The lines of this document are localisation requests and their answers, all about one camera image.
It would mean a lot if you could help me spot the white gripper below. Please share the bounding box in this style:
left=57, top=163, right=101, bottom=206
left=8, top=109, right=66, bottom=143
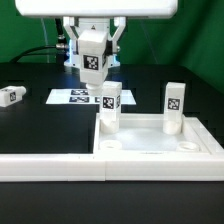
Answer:
left=15, top=0, right=178, bottom=65

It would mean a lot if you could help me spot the white square tabletop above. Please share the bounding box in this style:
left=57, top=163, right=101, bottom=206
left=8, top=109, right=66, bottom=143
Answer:
left=93, top=113, right=224, bottom=156

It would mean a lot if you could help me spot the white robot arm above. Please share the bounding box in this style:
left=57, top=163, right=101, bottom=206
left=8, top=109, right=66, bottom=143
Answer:
left=15, top=0, right=178, bottom=58

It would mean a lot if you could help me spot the black cable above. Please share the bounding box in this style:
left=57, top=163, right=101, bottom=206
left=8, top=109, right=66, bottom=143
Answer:
left=9, top=18, right=69, bottom=64

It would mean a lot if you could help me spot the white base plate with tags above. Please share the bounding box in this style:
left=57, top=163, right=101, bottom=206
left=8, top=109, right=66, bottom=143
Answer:
left=46, top=89, right=136, bottom=105

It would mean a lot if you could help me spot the white L-shaped fence wall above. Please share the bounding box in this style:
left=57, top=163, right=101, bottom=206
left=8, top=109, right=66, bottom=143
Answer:
left=0, top=153, right=224, bottom=182

